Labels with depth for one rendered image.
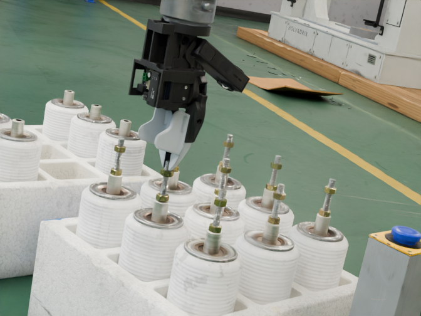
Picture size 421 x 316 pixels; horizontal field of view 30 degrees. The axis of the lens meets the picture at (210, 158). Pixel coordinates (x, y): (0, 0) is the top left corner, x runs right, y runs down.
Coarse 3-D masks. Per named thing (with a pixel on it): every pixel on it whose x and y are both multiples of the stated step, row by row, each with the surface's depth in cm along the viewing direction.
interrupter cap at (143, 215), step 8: (144, 208) 119; (152, 208) 119; (136, 216) 115; (144, 216) 116; (168, 216) 118; (176, 216) 118; (144, 224) 113; (152, 224) 113; (160, 224) 114; (168, 224) 114; (176, 224) 115
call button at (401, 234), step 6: (396, 228) 107; (402, 228) 108; (408, 228) 108; (396, 234) 106; (402, 234) 106; (408, 234) 106; (414, 234) 106; (420, 234) 107; (396, 240) 107; (402, 240) 106; (408, 240) 106; (414, 240) 106
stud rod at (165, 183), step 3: (165, 162) 114; (168, 162) 114; (165, 165) 114; (168, 165) 114; (165, 168) 114; (165, 177) 114; (168, 177) 114; (162, 180) 114; (165, 180) 114; (168, 180) 115; (162, 183) 115; (165, 183) 114; (168, 183) 115; (162, 186) 115; (165, 186) 115; (162, 189) 115; (165, 189) 115; (162, 192) 115; (165, 192) 115; (162, 195) 115; (165, 195) 115
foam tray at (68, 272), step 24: (48, 240) 125; (72, 240) 121; (48, 264) 125; (72, 264) 120; (96, 264) 116; (48, 288) 125; (72, 288) 120; (96, 288) 115; (120, 288) 111; (144, 288) 109; (336, 288) 122; (48, 312) 126; (72, 312) 120; (96, 312) 116; (120, 312) 111; (144, 312) 107; (168, 312) 104; (240, 312) 108; (264, 312) 109; (288, 312) 112; (312, 312) 116; (336, 312) 120
